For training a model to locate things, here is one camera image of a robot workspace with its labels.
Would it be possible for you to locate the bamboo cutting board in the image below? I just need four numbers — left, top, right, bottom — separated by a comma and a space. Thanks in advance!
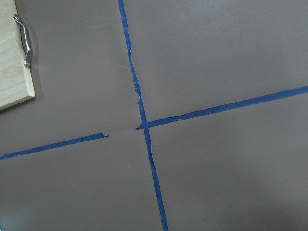
0, 0, 36, 110

